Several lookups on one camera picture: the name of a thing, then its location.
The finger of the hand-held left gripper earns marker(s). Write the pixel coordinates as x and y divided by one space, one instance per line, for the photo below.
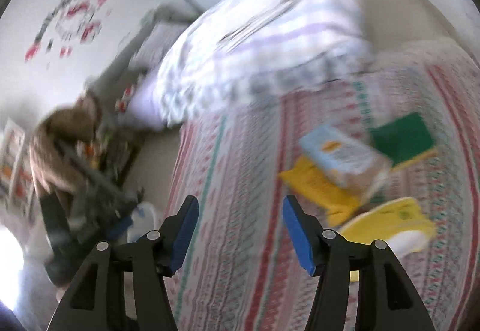
120 228

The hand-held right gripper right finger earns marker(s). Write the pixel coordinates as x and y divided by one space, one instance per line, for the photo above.
300 237

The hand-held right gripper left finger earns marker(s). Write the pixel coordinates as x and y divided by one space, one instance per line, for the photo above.
183 235

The white plastic waste bin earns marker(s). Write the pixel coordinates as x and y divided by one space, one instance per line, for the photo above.
146 218

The yellow plastic bag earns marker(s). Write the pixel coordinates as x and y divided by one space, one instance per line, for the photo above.
315 186

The light blue carton box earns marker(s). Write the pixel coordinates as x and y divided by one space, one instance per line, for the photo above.
341 158

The yellow and white pouch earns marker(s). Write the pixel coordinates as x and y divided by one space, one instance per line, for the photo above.
393 216

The grey wheeled chair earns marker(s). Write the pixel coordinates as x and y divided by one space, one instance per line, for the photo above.
93 175

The low shelf with toys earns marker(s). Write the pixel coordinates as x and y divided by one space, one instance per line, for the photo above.
120 155

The white bookshelf with books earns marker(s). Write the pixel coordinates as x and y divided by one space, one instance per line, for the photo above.
15 166

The brown fleece blanket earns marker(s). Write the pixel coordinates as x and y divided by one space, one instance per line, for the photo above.
60 143

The lilac bed sheet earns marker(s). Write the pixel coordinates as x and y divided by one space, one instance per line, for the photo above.
146 106

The red and white cat plush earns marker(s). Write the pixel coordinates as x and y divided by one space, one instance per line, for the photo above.
127 96

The checked ruffled duvet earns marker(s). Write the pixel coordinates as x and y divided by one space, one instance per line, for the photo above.
262 53

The grey padded headboard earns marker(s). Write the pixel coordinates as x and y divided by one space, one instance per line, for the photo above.
168 14

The folded grey striped cloth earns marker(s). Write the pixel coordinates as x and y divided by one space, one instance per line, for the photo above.
258 22

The pink wall stickers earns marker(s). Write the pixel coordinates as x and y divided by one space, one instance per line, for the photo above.
71 23

